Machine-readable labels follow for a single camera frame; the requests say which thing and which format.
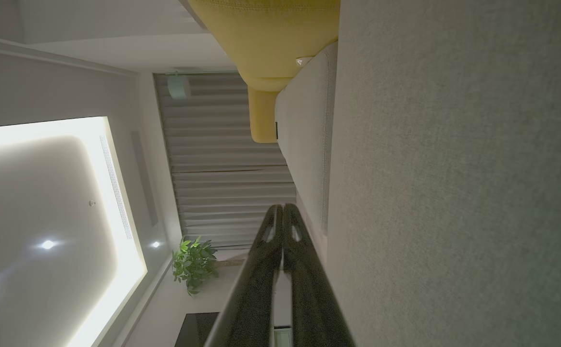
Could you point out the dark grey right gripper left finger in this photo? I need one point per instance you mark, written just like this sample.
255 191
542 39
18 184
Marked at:
251 299

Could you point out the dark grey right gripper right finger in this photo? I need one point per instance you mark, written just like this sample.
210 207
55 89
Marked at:
309 299

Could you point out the black television screen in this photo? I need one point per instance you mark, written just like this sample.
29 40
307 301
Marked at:
197 330

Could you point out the green potted plant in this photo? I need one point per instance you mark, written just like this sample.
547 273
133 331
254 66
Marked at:
193 265

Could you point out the round ceiling spotlight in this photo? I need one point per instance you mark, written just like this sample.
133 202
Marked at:
47 244
155 244

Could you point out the grey pleated curtain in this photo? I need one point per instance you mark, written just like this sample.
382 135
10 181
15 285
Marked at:
222 159

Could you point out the grey fabric sofa block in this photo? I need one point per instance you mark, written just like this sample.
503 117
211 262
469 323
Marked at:
304 144

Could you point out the long white ceiling air vent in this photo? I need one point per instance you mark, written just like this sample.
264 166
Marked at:
116 188

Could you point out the grey fabric sofa seat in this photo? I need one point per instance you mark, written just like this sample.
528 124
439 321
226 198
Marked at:
453 168

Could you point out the pale green round lamp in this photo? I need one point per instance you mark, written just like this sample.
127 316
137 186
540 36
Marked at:
179 86

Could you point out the small white fabric tag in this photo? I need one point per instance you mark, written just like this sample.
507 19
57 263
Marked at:
304 60

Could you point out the yellow sofa cushion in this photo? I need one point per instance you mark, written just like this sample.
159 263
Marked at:
270 33

